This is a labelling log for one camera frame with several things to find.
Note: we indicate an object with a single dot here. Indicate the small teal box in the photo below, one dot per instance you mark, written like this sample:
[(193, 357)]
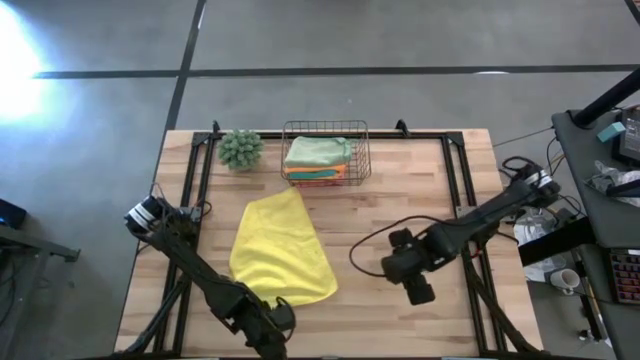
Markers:
[(611, 132)]

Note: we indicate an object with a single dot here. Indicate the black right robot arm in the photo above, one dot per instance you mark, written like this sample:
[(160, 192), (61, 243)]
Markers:
[(500, 207)]

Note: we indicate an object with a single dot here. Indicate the black desk support beam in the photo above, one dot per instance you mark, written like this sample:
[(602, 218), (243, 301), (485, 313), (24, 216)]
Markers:
[(555, 245)]

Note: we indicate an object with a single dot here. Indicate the green artificial plant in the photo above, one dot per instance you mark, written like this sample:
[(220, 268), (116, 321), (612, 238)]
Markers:
[(240, 149)]

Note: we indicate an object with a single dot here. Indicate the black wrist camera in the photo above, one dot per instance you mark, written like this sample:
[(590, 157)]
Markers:
[(420, 290), (285, 317)]

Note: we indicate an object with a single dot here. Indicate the yellow microfiber towel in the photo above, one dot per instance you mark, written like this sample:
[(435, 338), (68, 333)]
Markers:
[(280, 250)]

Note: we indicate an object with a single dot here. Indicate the black device with blue light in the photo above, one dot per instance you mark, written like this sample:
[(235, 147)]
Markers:
[(12, 215)]

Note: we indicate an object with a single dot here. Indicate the black round pole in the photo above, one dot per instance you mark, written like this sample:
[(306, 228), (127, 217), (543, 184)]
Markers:
[(607, 97)]

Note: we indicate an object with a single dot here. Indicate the grey side desk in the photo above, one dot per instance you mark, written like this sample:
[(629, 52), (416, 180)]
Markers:
[(615, 225)]

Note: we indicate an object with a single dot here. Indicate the black aluminium table frame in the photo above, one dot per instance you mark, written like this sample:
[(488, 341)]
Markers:
[(425, 135)]

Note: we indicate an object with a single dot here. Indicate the light green microfiber towel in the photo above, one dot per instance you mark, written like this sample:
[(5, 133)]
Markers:
[(317, 151)]

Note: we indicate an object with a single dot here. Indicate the black desk device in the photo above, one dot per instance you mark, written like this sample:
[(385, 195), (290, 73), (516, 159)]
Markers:
[(631, 135)]

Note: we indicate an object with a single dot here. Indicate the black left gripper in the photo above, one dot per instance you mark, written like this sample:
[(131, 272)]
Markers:
[(260, 330)]

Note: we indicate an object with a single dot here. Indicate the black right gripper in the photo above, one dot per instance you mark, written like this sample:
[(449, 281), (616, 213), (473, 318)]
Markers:
[(405, 257)]

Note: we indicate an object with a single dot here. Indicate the clear plastic bag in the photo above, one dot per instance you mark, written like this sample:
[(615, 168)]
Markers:
[(615, 177)]

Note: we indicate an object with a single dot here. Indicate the dark grey side table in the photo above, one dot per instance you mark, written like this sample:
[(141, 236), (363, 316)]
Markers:
[(20, 300)]

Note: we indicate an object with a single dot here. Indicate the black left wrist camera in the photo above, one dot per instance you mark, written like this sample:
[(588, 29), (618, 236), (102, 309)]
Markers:
[(285, 317)]

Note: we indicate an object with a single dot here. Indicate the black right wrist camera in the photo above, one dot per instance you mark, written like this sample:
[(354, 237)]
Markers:
[(420, 290)]

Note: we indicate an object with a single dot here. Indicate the teal microfiber towel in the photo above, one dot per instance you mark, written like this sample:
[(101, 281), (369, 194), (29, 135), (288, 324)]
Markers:
[(312, 174)]

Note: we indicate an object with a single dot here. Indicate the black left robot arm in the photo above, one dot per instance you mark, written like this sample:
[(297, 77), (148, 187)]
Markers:
[(200, 277)]

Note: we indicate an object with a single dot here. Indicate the white mug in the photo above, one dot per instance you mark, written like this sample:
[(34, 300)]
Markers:
[(565, 280)]

